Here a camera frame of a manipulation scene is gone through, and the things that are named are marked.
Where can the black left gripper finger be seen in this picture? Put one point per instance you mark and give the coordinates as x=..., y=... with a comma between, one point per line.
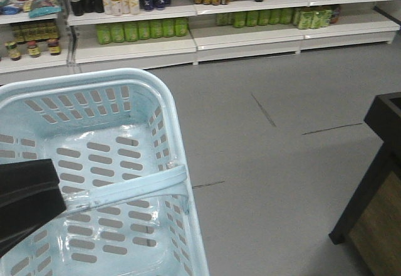
x=25, y=210

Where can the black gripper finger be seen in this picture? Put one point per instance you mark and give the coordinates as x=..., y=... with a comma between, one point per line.
x=28, y=176

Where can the light blue plastic basket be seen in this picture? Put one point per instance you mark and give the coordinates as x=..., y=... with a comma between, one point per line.
x=114, y=139

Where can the white supermarket shelf unit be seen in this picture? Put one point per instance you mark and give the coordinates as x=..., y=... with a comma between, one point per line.
x=361, y=21

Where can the black wood fruit display table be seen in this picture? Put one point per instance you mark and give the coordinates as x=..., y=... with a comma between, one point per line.
x=371, y=220

